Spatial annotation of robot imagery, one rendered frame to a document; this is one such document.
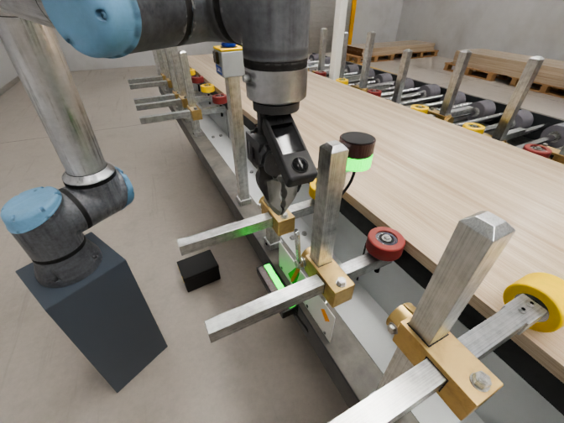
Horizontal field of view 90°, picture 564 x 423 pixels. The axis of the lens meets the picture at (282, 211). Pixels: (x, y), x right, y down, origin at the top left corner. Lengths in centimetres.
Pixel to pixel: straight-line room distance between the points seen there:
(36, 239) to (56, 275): 14
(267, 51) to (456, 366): 45
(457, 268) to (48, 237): 100
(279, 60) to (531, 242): 67
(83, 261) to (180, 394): 70
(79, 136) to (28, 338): 121
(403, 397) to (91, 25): 52
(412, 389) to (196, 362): 120
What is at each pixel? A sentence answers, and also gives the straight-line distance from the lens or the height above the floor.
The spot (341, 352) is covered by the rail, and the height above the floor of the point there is 70.
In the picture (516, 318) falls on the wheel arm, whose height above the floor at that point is 96.
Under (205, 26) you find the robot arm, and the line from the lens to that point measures 46.
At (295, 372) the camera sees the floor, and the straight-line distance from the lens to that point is 145.
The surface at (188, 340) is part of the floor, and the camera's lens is 158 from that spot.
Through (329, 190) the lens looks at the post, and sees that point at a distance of 50.
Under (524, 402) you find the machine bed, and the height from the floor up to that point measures 76.
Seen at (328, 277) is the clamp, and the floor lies 87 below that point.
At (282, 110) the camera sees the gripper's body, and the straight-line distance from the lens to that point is 43.
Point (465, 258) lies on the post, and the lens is 34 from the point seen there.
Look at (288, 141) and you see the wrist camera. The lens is 42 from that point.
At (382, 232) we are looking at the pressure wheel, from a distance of 68.
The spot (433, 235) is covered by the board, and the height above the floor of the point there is 90.
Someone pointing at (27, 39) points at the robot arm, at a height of 125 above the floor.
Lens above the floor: 133
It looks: 37 degrees down
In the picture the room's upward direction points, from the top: straight up
